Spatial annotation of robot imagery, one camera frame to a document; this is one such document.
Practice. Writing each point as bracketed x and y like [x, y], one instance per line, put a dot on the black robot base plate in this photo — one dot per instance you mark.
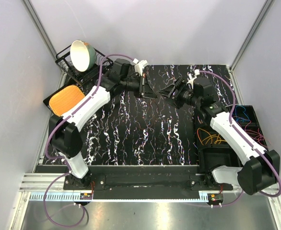
[145, 183]

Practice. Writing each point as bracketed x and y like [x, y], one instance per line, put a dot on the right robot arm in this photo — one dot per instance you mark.
[260, 167]

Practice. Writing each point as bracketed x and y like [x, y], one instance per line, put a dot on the black compartment organizer tray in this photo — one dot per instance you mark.
[213, 150]

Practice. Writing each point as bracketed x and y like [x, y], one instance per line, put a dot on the cream and green bowl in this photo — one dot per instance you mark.
[83, 55]

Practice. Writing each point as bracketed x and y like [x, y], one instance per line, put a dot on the black wire dish rack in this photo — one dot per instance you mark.
[92, 71]

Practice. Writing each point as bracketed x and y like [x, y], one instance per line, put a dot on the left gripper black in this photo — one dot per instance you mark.
[145, 90]

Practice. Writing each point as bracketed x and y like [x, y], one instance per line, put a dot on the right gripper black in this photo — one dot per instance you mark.
[180, 85]

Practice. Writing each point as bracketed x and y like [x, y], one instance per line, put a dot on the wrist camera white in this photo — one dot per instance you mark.
[139, 65]
[192, 77]

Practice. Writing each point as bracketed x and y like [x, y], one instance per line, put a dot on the black flat tray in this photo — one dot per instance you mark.
[49, 103]

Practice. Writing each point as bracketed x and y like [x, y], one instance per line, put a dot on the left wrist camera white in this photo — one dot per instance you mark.
[139, 65]

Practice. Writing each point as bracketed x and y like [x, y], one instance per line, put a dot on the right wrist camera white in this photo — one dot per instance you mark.
[192, 77]

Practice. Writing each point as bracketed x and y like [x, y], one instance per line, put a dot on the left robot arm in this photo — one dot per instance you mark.
[64, 130]

